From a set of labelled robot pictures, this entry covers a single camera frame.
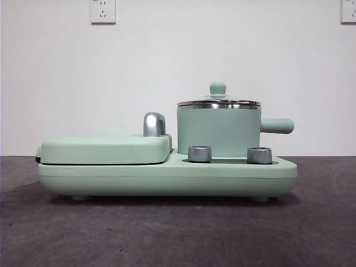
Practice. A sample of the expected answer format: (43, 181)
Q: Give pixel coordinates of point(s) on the glass lid with green knob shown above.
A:
(218, 89)

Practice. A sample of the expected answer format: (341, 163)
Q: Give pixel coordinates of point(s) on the mint green steamer pot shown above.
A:
(219, 128)

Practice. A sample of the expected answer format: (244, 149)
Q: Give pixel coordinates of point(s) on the silver control knob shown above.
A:
(199, 154)
(259, 155)

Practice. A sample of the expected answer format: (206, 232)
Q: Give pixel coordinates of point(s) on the mint green breakfast machine base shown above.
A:
(167, 180)

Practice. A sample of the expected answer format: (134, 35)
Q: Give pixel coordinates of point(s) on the mint green griddle cover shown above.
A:
(105, 148)

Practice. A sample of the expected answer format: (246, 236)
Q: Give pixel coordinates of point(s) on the white wall socket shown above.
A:
(103, 12)
(349, 11)

